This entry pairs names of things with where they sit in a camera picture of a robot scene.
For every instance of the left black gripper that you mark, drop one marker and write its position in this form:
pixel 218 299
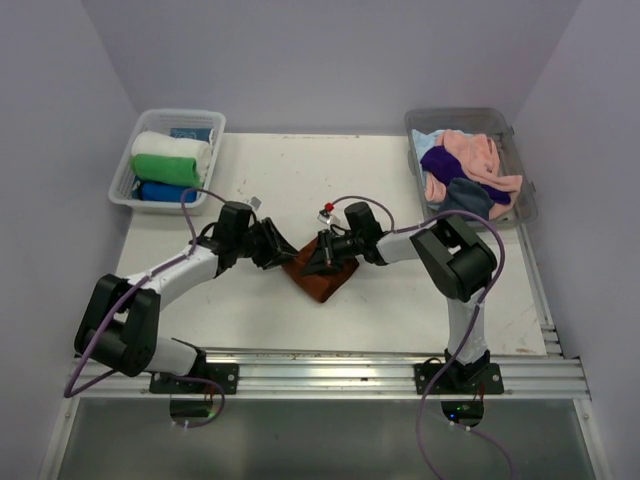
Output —
pixel 277 249

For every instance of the blue rolled towel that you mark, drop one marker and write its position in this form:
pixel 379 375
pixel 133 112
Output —
pixel 159 192

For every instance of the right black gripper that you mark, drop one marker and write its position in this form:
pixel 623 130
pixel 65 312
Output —
pixel 323 259

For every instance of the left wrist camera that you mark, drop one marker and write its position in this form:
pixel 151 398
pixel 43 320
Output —
pixel 255 203

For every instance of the aluminium front rail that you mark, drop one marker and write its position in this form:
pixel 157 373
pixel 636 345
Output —
pixel 387 376

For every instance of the brown towel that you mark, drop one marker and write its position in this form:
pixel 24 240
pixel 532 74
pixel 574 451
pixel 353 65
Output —
pixel 319 287

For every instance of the pink towel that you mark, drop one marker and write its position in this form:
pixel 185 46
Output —
pixel 480 159

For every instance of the clear grey plastic bin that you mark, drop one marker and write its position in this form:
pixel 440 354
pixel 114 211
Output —
pixel 474 120

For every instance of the white plastic basket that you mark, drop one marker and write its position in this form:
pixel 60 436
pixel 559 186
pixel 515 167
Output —
pixel 161 121

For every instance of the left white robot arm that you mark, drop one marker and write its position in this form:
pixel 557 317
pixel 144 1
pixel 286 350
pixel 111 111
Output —
pixel 120 327

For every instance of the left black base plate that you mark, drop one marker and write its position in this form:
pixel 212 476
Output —
pixel 205 379

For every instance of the dark grey-blue towel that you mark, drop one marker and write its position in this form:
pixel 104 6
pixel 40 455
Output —
pixel 466 195

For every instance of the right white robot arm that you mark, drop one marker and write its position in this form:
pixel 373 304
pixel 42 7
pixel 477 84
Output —
pixel 460 264

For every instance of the green rolled towel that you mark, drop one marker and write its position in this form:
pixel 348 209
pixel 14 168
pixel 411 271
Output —
pixel 167 170

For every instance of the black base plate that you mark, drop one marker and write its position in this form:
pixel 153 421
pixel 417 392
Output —
pixel 205 379
pixel 481 377

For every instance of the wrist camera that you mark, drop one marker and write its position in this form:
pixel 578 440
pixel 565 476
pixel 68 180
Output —
pixel 327 217
pixel 255 203

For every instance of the white rolled towel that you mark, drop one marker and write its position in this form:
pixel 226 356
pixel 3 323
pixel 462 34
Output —
pixel 152 143

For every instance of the purple towel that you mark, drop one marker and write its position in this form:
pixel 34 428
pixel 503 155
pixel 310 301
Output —
pixel 441 168

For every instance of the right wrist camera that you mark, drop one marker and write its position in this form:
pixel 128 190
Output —
pixel 327 217

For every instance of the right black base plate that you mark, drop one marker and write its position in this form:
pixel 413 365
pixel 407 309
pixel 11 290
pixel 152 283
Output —
pixel 481 377

